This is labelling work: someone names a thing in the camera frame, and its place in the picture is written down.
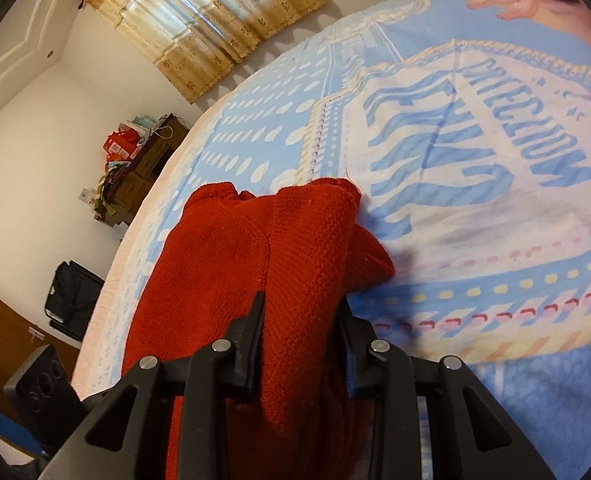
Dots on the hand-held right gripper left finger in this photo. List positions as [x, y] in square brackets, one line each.
[245, 355]

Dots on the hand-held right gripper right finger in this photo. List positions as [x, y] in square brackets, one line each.
[358, 360]

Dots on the red knitted sweater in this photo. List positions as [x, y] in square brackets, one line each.
[275, 260]

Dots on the brown wooden cabinet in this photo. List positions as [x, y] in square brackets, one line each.
[10, 350]

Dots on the black bag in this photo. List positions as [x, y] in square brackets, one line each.
[73, 300]

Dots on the blue printed blanket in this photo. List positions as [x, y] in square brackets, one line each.
[475, 210]

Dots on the dark wooden desk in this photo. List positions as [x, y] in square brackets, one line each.
[145, 162]

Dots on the red gift bag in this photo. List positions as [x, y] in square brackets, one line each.
[118, 144]

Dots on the pale teal box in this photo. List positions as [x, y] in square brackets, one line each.
[143, 124]

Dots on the beige patterned curtain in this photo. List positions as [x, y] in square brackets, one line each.
[200, 20]

